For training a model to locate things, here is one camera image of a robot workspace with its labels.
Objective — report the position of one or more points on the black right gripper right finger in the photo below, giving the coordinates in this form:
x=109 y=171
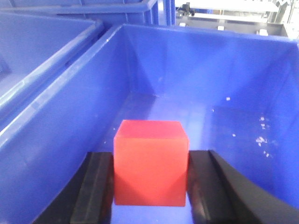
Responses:
x=219 y=194

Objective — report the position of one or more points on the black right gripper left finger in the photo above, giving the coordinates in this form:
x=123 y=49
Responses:
x=87 y=198

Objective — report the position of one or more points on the red foam cube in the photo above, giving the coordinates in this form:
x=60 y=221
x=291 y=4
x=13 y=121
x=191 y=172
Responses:
x=150 y=163

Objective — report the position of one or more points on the blue target bin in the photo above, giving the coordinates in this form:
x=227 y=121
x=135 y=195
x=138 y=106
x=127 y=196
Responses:
x=235 y=94

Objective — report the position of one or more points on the blue neighbouring bin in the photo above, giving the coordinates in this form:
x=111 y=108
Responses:
x=34 y=46

